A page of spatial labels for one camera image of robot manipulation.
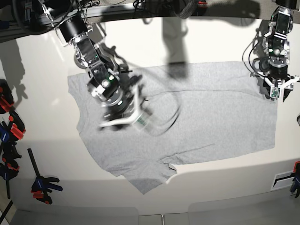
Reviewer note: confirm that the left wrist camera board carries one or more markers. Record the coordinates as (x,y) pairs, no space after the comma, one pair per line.
(275,92)

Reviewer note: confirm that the grey T-shirt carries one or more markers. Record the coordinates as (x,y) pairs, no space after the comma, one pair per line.
(222,115)

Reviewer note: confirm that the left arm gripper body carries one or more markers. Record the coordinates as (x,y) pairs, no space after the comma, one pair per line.
(278,68)

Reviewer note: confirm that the blue black clamp left edge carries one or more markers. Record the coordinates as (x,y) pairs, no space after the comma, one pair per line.
(9,167)

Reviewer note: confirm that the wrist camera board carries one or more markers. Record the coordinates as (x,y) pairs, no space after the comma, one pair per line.
(142,121)
(275,92)

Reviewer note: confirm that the blue clamp right edge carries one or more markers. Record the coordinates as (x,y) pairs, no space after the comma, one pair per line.
(295,188)

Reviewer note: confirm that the orange black clamp upper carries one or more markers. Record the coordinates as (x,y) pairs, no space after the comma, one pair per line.
(6,98)

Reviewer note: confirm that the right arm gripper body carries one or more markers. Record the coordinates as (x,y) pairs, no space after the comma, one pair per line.
(118,106)

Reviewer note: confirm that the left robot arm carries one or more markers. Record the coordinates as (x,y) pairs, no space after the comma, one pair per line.
(277,48)

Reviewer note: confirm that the orange black clamp lower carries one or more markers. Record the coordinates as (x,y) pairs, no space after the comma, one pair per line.
(17,127)

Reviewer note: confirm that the orange black clamp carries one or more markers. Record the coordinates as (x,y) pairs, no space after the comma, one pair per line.
(6,98)
(17,127)

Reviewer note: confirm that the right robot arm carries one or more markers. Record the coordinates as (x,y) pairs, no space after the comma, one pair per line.
(104,74)

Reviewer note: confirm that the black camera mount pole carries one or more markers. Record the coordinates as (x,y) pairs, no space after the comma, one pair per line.
(188,9)

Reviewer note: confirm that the blue orange bar clamp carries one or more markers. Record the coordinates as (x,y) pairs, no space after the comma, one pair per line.
(42,186)

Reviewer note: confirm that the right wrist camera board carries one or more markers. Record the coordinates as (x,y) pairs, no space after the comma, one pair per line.
(142,121)

